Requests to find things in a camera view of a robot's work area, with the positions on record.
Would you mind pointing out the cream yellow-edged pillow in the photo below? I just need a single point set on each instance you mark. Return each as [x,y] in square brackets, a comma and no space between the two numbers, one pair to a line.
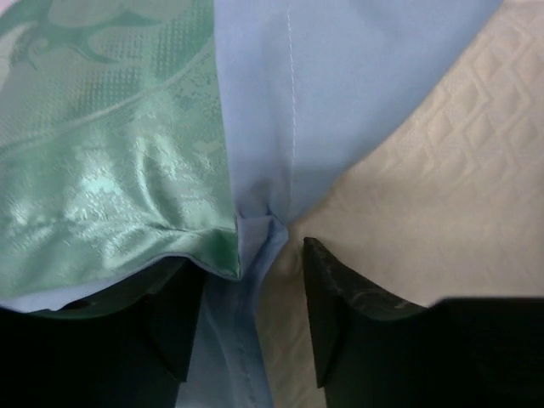
[450,204]

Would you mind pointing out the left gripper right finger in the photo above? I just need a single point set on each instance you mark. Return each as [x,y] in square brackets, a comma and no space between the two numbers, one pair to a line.
[334,290]

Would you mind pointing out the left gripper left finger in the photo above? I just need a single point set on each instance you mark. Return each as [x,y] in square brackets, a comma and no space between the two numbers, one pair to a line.
[171,314]

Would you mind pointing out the light blue pillowcase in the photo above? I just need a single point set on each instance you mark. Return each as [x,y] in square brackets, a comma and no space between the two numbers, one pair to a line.
[137,134]

